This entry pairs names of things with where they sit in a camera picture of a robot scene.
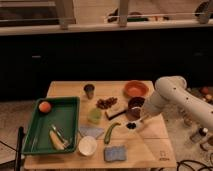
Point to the white handled brush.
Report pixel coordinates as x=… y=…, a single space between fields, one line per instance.
x=137 y=123

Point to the bunch of red grapes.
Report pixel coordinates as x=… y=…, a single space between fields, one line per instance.
x=106 y=103

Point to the grey blue cloth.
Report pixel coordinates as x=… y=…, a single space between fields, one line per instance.
x=95 y=132

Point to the green plastic tray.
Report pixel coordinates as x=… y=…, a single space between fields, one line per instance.
x=61 y=112

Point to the green chili pepper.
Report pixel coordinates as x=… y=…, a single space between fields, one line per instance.
x=109 y=132

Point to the dark brown bowl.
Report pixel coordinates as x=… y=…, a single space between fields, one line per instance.
x=134 y=108

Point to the orange bowl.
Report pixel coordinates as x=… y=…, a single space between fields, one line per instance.
x=135 y=88

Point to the blue sponge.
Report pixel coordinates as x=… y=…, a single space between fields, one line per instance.
x=115 y=153

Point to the green plastic cup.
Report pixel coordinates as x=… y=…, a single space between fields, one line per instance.
x=95 y=115

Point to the orange fruit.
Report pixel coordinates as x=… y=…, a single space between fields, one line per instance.
x=45 y=107

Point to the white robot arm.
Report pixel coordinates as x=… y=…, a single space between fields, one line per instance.
x=173 y=89

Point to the metal cup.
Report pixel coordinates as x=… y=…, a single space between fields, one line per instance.
x=89 y=90

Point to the black handled scrub brush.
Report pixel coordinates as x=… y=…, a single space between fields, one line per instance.
x=115 y=111

